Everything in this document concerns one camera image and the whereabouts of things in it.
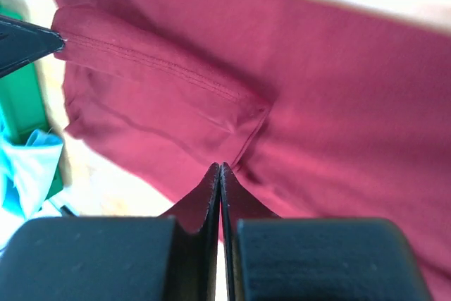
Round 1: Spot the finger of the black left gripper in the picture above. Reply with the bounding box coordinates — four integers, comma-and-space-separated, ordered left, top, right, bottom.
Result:
0, 16, 65, 78

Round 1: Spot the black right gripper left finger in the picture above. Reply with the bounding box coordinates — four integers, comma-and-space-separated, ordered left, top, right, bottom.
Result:
161, 163, 220, 300

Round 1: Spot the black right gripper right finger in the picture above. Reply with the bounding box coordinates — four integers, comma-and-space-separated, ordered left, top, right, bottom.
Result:
220, 163, 280, 300

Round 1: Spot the dark red t-shirt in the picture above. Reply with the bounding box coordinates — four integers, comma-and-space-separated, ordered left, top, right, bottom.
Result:
52, 0, 450, 300

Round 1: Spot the green plastic tray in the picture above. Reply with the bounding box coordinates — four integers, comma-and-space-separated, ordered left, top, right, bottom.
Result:
0, 3, 70, 199

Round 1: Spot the light teal t-shirt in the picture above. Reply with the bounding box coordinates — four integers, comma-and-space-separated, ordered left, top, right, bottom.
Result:
1, 107, 63, 220

